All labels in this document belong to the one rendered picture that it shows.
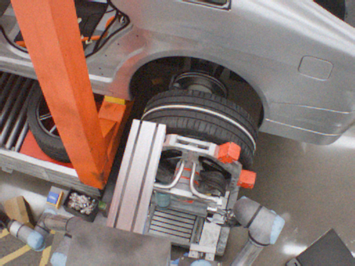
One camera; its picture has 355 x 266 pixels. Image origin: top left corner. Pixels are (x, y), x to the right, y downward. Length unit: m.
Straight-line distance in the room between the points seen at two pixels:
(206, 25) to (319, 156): 1.89
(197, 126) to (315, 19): 0.79
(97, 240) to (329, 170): 2.73
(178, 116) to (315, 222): 1.59
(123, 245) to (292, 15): 1.31
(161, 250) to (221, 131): 1.22
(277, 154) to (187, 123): 1.45
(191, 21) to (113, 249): 1.26
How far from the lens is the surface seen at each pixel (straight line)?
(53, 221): 2.00
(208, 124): 2.23
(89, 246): 1.13
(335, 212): 3.52
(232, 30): 2.07
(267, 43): 2.09
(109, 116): 2.84
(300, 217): 3.41
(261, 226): 1.88
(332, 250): 3.05
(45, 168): 3.11
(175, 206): 3.13
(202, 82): 2.62
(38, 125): 3.12
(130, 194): 1.16
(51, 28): 1.54
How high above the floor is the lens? 3.11
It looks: 62 degrees down
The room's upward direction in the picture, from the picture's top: 3 degrees clockwise
